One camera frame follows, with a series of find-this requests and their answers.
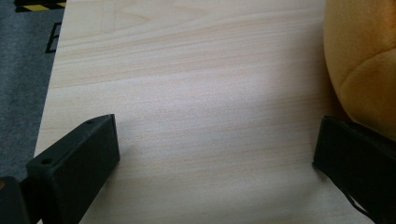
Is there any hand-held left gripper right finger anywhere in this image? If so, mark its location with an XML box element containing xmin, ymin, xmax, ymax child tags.
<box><xmin>312</xmin><ymin>115</ymin><xmax>396</xmax><ymax>224</ymax></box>

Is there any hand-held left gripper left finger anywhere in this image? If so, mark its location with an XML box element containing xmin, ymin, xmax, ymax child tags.
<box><xmin>25</xmin><ymin>113</ymin><xmax>121</xmax><ymax>224</ymax></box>

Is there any orange plush toy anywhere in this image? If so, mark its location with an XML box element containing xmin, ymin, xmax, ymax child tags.
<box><xmin>322</xmin><ymin>0</ymin><xmax>396</xmax><ymax>143</ymax></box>

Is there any black yellow striped stand base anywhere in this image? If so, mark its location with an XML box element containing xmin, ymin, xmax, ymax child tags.
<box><xmin>13</xmin><ymin>0</ymin><xmax>67</xmax><ymax>13</ymax></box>

